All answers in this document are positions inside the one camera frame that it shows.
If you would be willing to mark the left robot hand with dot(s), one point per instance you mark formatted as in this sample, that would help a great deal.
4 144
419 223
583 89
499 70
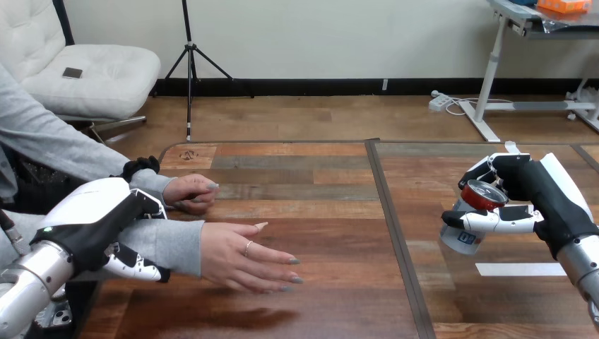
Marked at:
89 220

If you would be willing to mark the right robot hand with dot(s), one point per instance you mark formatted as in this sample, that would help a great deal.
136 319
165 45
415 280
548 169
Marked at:
543 192

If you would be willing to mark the person's hand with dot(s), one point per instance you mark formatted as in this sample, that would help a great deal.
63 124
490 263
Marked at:
187 192
229 257

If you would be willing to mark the red and white drink can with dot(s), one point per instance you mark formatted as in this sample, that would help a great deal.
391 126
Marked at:
482 196

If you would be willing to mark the person's forearm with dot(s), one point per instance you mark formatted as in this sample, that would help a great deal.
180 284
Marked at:
164 245
107 163

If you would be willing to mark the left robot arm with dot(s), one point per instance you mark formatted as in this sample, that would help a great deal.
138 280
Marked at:
32 280

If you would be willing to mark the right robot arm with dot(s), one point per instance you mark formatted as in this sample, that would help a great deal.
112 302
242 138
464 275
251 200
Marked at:
580 266

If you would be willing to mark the person's body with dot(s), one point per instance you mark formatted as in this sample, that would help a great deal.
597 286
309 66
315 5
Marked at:
28 121

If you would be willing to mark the white desk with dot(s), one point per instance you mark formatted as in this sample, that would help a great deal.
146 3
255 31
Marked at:
486 89

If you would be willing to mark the black tripod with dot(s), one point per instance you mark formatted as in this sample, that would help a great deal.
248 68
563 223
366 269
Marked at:
189 70

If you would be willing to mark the white power strip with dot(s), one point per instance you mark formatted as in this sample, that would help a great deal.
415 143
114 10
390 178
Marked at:
439 102

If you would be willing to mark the white cushioned chair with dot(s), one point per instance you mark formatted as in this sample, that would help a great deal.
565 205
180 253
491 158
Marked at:
107 79

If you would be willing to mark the small dark phone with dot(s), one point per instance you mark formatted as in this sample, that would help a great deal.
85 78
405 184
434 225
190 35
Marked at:
72 73

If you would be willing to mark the orange thing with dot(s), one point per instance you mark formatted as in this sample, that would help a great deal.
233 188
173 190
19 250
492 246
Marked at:
564 5

